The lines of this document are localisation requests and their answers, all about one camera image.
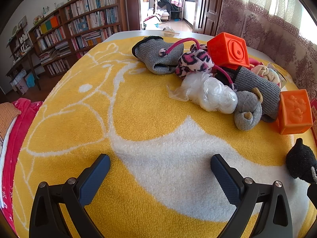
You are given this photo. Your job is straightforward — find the orange cube with circle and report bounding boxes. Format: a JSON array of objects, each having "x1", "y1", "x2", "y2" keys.
[{"x1": 207, "y1": 32, "x2": 250, "y2": 71}]

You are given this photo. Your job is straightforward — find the small wooden side shelf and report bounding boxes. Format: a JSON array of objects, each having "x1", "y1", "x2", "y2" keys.
[{"x1": 6, "y1": 27, "x2": 46, "y2": 95}]

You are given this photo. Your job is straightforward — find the wooden bookshelf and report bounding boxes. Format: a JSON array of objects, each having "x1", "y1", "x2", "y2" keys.
[{"x1": 28, "y1": 0, "x2": 128, "y2": 78}]

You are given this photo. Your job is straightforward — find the patterned beige curtain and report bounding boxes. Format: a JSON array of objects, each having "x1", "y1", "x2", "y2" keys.
[{"x1": 217, "y1": 0, "x2": 317, "y2": 100}]

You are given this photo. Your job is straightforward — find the red fleece blanket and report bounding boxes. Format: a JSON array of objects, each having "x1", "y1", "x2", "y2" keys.
[{"x1": 0, "y1": 98, "x2": 45, "y2": 236}]

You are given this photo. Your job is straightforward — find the clear plastic bag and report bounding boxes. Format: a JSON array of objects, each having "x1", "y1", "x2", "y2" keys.
[{"x1": 166, "y1": 73, "x2": 239, "y2": 114}]

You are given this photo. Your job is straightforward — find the orange cube with ducks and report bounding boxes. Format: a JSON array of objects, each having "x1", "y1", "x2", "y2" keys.
[{"x1": 277, "y1": 89, "x2": 313, "y2": 135}]

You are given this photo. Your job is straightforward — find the dark clothes on chair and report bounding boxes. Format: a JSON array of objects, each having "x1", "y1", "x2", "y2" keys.
[{"x1": 158, "y1": 0, "x2": 174, "y2": 13}]

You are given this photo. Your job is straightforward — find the rows of books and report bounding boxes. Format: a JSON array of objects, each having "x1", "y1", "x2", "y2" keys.
[{"x1": 33, "y1": 0, "x2": 123, "y2": 76}]

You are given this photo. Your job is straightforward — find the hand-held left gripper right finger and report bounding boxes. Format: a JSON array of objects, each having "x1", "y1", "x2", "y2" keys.
[{"x1": 210, "y1": 154, "x2": 294, "y2": 238}]

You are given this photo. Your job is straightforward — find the grey knit sock black cuff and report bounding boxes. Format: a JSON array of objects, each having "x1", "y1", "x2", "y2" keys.
[{"x1": 131, "y1": 37, "x2": 185, "y2": 75}]

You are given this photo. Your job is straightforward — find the pastel striped sock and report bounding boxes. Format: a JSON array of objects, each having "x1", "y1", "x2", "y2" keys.
[{"x1": 255, "y1": 64, "x2": 280, "y2": 85}]

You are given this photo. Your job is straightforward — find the dark wooden door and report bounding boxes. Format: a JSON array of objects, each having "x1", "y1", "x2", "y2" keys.
[{"x1": 192, "y1": 0, "x2": 226, "y2": 36}]

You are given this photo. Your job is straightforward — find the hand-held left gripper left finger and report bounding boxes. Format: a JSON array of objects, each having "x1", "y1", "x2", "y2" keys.
[{"x1": 29, "y1": 154, "x2": 111, "y2": 238}]

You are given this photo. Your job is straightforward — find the black plush toy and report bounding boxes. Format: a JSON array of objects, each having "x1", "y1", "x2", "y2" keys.
[{"x1": 286, "y1": 138, "x2": 317, "y2": 184}]

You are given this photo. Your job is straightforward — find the yellow and white towel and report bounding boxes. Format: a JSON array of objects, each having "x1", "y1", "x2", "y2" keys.
[{"x1": 11, "y1": 37, "x2": 317, "y2": 238}]

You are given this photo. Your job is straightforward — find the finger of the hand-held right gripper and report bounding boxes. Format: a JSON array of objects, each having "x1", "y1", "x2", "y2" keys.
[{"x1": 306, "y1": 185, "x2": 317, "y2": 205}]

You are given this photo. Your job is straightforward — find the orange brown pillow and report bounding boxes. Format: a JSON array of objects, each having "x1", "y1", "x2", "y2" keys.
[{"x1": 0, "y1": 102, "x2": 20, "y2": 139}]

